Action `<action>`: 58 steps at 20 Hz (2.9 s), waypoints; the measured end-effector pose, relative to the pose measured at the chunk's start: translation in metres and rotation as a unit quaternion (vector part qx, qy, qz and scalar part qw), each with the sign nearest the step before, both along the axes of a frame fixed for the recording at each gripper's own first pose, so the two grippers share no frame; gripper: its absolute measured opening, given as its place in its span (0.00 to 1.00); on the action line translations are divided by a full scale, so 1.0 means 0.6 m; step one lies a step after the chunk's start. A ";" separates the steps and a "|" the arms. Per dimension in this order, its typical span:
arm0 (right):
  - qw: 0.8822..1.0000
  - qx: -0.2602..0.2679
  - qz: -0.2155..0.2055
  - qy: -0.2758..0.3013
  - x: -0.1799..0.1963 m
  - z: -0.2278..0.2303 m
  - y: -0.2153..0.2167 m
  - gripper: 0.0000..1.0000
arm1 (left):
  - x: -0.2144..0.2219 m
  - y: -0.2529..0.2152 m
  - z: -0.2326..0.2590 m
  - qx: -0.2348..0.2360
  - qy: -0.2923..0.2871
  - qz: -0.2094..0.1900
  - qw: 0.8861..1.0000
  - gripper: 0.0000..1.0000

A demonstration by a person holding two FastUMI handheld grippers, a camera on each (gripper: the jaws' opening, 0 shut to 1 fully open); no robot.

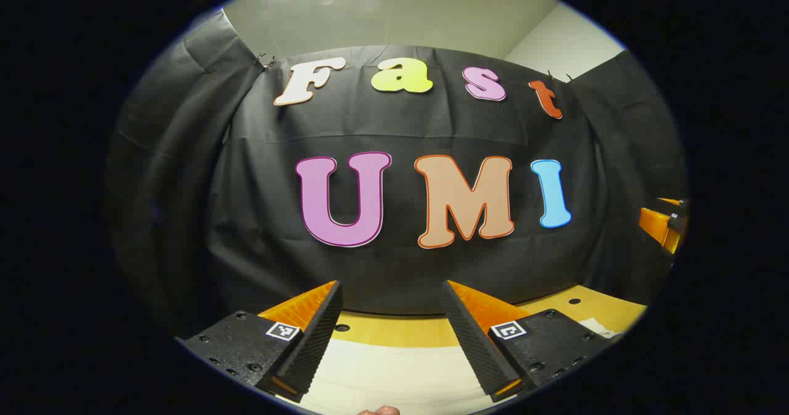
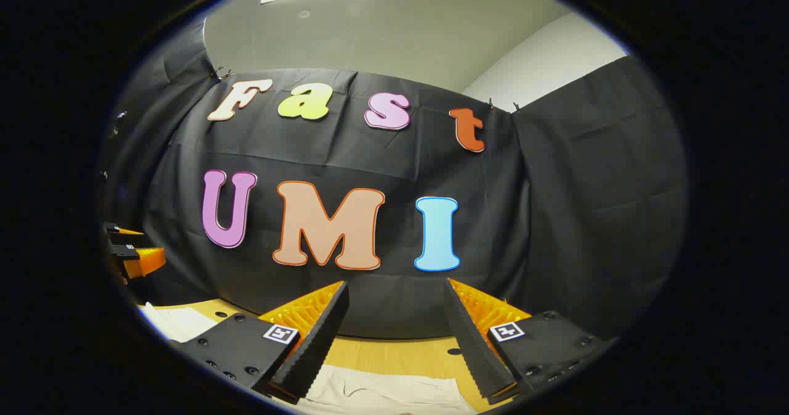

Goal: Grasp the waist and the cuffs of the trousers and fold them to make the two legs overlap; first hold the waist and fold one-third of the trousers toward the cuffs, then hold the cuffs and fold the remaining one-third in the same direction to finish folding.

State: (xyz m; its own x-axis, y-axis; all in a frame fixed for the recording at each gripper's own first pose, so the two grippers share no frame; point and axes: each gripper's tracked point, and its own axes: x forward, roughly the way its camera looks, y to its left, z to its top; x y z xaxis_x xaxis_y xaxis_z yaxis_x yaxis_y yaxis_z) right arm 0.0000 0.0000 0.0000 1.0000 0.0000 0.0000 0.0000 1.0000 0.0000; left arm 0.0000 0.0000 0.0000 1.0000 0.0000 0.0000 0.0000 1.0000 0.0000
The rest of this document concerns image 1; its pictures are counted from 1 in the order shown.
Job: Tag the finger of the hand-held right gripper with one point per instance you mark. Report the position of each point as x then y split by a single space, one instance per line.
656 225

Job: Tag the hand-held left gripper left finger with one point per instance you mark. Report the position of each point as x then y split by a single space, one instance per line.
317 335

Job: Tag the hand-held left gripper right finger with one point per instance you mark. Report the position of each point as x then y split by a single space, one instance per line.
471 335

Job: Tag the white jeans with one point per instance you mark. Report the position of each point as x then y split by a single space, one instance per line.
394 372

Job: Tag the black backdrop cloth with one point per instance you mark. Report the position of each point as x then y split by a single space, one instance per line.
400 267

